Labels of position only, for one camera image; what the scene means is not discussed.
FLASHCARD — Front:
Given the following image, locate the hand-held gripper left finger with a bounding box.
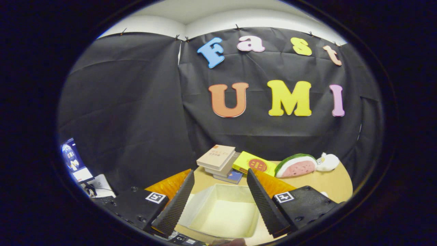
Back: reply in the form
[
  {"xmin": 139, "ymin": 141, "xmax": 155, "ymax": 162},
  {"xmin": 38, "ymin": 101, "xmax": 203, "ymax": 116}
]
[{"xmin": 94, "ymin": 169, "xmax": 195, "ymax": 238}]

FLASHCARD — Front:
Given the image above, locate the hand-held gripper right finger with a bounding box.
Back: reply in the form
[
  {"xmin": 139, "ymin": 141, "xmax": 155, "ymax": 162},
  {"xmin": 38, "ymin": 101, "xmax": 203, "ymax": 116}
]
[{"xmin": 246, "ymin": 168, "xmax": 345, "ymax": 238}]

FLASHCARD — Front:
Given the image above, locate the cream fabric storage box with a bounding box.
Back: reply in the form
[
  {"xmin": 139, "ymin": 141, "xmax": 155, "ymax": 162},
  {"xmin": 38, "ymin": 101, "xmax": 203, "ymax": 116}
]
[{"xmin": 178, "ymin": 183, "xmax": 260, "ymax": 238}]

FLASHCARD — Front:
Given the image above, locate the blue book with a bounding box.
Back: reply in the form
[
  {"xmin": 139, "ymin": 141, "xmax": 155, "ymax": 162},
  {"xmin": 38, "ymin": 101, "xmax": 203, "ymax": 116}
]
[{"xmin": 213, "ymin": 169, "xmax": 244, "ymax": 185}]

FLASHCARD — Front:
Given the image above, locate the yellow book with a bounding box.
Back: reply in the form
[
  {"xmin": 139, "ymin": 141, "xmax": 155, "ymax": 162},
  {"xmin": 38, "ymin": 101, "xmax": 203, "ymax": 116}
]
[{"xmin": 232, "ymin": 151, "xmax": 278, "ymax": 177}]

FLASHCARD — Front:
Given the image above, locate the watermelon slice plush toy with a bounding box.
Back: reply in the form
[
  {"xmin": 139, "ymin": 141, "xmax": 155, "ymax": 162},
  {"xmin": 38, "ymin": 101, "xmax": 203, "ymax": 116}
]
[{"xmin": 275, "ymin": 153, "xmax": 318, "ymax": 178}]

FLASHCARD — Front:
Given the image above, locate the grey book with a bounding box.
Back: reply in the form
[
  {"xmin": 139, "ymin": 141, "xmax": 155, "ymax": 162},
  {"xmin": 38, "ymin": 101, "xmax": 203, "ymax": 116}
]
[{"xmin": 205, "ymin": 153, "xmax": 238, "ymax": 177}]

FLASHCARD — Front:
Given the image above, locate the beige book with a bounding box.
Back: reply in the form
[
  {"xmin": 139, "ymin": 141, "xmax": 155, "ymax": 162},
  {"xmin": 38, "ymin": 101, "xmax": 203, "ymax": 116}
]
[{"xmin": 196, "ymin": 145, "xmax": 236, "ymax": 171}]

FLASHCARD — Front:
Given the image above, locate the white and black device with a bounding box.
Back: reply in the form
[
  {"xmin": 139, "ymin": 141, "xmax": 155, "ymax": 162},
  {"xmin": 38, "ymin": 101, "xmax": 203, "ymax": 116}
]
[{"xmin": 91, "ymin": 174, "xmax": 117, "ymax": 198}]

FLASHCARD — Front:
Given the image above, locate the white plush toy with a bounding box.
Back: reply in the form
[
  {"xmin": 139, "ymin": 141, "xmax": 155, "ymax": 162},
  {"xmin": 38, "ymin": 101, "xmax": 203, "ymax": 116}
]
[{"xmin": 316, "ymin": 152, "xmax": 340, "ymax": 172}]

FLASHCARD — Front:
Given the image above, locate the black backdrop cloth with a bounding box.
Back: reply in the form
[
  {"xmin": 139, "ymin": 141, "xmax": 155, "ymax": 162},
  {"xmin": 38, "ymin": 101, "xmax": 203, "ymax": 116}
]
[{"xmin": 58, "ymin": 27, "xmax": 384, "ymax": 196}]

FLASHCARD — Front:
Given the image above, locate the computer monitor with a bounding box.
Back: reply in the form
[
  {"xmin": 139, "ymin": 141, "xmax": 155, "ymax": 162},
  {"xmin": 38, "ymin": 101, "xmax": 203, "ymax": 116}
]
[{"xmin": 61, "ymin": 138, "xmax": 94, "ymax": 184}]

